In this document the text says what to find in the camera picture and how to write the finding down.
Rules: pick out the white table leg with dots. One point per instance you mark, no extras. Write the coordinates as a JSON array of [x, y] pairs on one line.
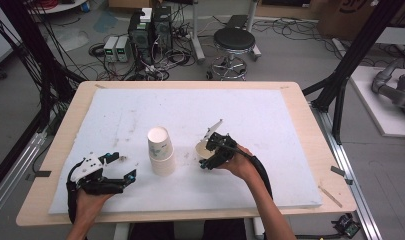
[[258, 228]]

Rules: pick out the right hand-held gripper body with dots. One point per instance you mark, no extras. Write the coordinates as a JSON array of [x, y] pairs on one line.
[[225, 150]]

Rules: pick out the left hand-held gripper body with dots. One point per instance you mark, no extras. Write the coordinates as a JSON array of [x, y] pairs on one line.
[[88, 170]]

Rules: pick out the stack of paper cups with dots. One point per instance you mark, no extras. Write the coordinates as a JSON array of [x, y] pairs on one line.
[[161, 153]]

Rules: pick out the person's right hand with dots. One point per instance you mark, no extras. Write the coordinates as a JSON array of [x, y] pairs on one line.
[[243, 165]]

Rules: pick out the person's left hand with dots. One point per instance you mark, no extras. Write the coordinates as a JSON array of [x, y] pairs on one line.
[[88, 206]]

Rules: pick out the white stand leg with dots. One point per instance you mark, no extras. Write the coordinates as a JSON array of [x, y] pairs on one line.
[[253, 30], [197, 36]]

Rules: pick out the small circuit board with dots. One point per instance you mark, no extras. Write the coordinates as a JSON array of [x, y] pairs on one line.
[[347, 226]]

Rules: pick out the small white box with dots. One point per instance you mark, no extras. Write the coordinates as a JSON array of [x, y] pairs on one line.
[[146, 15]]

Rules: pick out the black flat stand base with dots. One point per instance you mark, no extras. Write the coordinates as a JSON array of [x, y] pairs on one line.
[[236, 21]]

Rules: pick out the person's legs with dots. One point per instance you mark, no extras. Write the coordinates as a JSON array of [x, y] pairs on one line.
[[153, 231]]

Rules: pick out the black computer tower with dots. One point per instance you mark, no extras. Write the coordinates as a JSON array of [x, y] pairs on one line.
[[140, 40], [162, 28]]

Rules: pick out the white foam mat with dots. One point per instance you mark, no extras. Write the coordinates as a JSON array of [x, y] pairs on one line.
[[206, 103]]

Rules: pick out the grey power supply unit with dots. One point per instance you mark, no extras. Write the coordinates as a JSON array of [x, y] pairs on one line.
[[123, 49], [110, 49]]

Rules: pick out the black round stool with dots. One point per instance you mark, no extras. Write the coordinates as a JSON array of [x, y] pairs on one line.
[[234, 39]]

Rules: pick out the white floor board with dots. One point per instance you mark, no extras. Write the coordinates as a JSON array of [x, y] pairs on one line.
[[376, 110]]

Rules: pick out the thin wooden stick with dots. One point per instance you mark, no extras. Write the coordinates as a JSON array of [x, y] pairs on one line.
[[330, 196]]

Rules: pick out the aluminium rail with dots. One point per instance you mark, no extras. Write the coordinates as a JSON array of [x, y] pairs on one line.
[[348, 173], [20, 163]]

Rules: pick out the cardboard box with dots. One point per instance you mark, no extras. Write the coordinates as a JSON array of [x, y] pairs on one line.
[[343, 16]]

